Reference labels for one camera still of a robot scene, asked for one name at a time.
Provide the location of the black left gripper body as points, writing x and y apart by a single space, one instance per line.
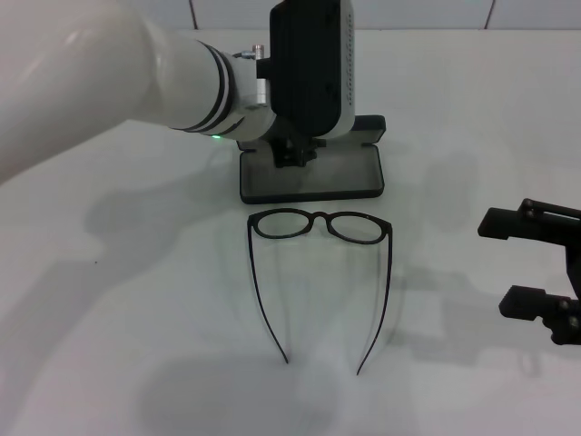
290 152

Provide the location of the black thin-framed glasses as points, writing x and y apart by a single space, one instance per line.
323 217

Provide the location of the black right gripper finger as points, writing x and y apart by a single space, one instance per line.
497 222
519 303

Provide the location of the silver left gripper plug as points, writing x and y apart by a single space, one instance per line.
259 50

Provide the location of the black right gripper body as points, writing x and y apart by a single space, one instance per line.
575 272

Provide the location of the black hard glasses case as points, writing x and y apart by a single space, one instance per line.
336 177

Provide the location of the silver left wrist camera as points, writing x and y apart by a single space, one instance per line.
308 59

